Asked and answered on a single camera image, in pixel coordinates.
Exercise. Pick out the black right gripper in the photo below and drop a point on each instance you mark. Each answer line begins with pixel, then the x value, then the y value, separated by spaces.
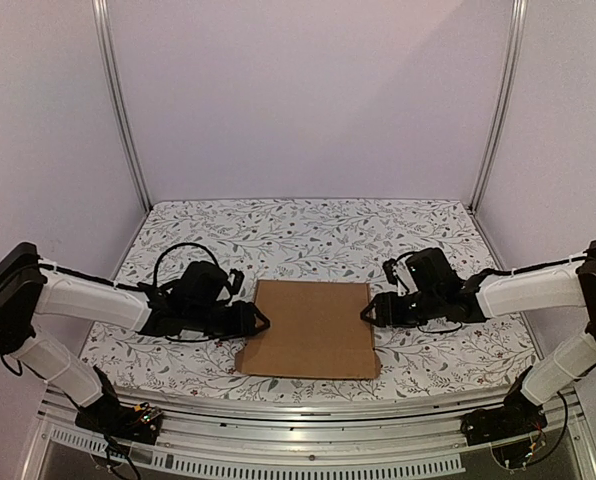
pixel 385 310

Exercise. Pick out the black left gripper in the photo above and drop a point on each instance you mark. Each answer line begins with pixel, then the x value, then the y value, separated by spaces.
pixel 244 323

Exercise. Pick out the brown cardboard box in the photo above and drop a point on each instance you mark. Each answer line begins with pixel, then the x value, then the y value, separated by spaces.
pixel 316 332

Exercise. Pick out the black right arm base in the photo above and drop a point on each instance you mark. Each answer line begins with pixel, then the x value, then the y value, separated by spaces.
pixel 517 416

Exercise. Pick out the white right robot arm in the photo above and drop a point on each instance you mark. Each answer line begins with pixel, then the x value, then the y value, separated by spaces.
pixel 441 294

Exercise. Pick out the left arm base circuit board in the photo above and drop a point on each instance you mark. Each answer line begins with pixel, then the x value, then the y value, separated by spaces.
pixel 146 414

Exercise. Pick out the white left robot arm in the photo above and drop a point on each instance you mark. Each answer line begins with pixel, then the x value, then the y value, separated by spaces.
pixel 201 300

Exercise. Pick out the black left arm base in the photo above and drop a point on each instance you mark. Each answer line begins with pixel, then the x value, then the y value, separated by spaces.
pixel 109 417

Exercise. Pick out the floral patterned table mat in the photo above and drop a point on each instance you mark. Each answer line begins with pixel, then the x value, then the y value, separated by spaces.
pixel 343 240

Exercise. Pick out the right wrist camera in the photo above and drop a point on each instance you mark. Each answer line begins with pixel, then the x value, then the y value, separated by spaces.
pixel 394 271

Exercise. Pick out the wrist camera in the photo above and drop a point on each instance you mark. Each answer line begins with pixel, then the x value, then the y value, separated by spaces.
pixel 394 271
pixel 230 285

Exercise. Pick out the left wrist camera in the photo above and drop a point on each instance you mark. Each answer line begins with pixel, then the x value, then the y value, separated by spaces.
pixel 230 285

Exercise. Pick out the aluminium front table rail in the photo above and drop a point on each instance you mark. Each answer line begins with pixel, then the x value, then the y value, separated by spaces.
pixel 205 438

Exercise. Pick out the right aluminium corner post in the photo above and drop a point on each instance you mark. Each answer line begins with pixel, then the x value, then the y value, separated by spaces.
pixel 511 60

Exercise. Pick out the aluminium corner post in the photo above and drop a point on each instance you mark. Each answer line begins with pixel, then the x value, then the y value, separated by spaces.
pixel 119 109
pixel 511 60

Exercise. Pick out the left aluminium corner post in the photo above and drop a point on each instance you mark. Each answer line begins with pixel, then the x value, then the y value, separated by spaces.
pixel 119 109

